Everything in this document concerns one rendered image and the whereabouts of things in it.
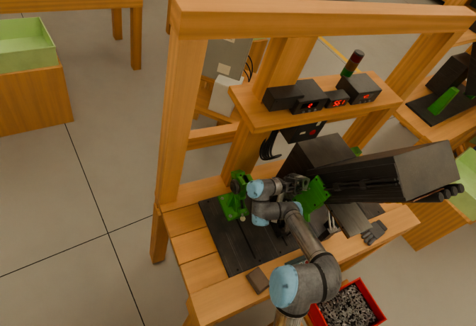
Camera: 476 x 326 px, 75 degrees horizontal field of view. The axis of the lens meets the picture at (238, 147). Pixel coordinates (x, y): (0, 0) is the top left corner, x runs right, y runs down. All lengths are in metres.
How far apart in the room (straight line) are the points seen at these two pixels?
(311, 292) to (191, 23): 0.85
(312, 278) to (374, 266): 2.12
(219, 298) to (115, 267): 1.14
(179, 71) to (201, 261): 0.93
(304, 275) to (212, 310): 0.60
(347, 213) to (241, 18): 1.11
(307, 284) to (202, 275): 0.66
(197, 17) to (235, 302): 1.18
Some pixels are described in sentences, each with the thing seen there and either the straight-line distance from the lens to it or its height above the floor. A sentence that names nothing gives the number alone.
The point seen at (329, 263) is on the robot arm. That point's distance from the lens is 1.10.
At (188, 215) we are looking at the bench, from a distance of 1.67.
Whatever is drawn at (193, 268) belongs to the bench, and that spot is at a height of 0.88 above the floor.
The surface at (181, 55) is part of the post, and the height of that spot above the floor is 1.80.
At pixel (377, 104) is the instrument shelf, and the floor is 1.54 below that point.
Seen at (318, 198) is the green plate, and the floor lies 1.21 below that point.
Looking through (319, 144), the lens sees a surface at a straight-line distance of 1.72.
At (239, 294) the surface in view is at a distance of 1.55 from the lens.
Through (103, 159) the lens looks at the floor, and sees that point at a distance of 2.95.
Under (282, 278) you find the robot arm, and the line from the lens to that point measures 1.01.
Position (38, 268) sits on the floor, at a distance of 2.58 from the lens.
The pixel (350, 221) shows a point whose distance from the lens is 1.67.
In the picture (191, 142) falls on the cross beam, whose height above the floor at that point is 1.24.
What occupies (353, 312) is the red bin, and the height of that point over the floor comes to 0.87.
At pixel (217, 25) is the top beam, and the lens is 0.97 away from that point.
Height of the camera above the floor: 2.35
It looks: 48 degrees down
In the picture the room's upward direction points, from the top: 22 degrees clockwise
